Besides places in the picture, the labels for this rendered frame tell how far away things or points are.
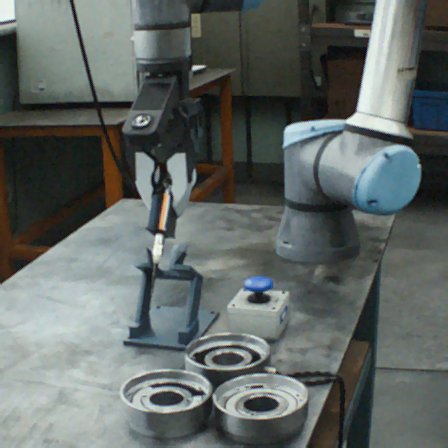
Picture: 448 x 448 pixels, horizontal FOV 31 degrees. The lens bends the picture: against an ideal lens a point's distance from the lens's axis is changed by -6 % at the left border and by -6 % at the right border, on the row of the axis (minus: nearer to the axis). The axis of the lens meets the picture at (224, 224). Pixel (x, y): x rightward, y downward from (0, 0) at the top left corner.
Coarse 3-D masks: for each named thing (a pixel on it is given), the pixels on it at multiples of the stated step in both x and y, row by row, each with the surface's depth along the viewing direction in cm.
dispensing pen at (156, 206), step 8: (168, 176) 114; (168, 184) 113; (168, 192) 113; (152, 200) 111; (160, 200) 111; (152, 208) 111; (160, 208) 111; (152, 216) 111; (160, 216) 110; (152, 224) 110; (152, 232) 112; (160, 232) 111; (160, 240) 111; (160, 248) 111; (160, 256) 111; (152, 280) 110; (152, 288) 110
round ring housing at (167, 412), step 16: (128, 384) 95; (144, 384) 96; (208, 384) 94; (128, 400) 93; (144, 400) 93; (160, 400) 95; (176, 400) 95; (192, 400) 93; (208, 400) 91; (128, 416) 90; (144, 416) 88; (160, 416) 88; (176, 416) 88; (192, 416) 89; (208, 416) 91; (144, 432) 90; (160, 432) 89; (176, 432) 89; (192, 432) 90
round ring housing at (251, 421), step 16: (224, 384) 94; (240, 384) 95; (256, 384) 96; (272, 384) 95; (288, 384) 94; (224, 400) 92; (240, 400) 92; (256, 400) 93; (272, 400) 93; (304, 400) 89; (224, 416) 88; (240, 416) 86; (256, 416) 86; (272, 416) 86; (288, 416) 87; (304, 416) 89; (224, 432) 90; (240, 432) 87; (256, 432) 86; (272, 432) 86; (288, 432) 87
